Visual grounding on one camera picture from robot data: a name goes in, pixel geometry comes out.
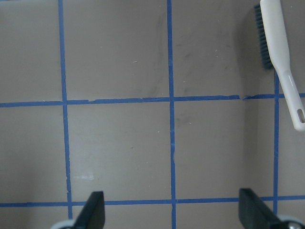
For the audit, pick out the beige hand brush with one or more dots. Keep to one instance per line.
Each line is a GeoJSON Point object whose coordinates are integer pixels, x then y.
{"type": "Point", "coordinates": [275, 54]}

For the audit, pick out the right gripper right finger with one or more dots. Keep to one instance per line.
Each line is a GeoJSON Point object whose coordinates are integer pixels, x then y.
{"type": "Point", "coordinates": [253, 213]}

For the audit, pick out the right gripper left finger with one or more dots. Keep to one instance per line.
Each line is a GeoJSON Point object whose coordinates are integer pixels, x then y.
{"type": "Point", "coordinates": [92, 216]}

